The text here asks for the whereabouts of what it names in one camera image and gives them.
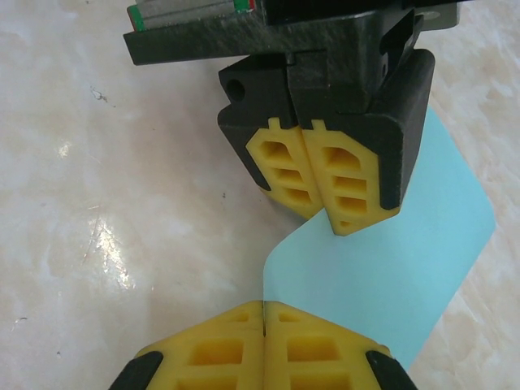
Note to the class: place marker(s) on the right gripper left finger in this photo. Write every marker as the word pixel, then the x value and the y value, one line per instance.
pixel 211 357

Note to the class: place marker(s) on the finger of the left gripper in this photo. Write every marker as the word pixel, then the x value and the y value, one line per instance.
pixel 260 122
pixel 353 178

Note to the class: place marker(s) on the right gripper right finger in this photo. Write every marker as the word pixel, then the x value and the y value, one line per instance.
pixel 317 357

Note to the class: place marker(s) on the light blue paper sheet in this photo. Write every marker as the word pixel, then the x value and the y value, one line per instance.
pixel 365 276

